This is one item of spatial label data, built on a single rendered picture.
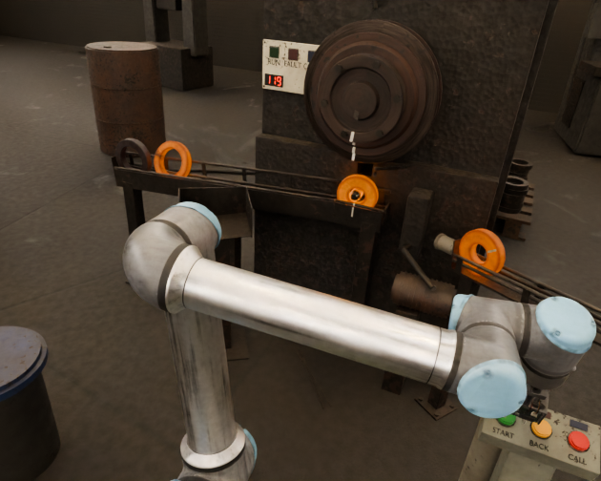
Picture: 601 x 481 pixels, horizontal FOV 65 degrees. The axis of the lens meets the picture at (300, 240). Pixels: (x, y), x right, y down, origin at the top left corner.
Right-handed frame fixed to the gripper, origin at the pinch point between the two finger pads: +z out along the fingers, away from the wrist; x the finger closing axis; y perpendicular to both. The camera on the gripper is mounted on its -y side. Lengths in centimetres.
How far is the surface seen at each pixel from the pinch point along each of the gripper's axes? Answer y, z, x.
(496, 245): -55, 10, -9
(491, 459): -0.6, 34.9, 2.5
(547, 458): 5.5, 8.5, 9.5
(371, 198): -73, 19, -55
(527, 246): -187, 139, 19
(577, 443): 0.9, 6.1, 14.6
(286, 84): -95, -10, -97
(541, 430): 0.9, 6.0, 7.3
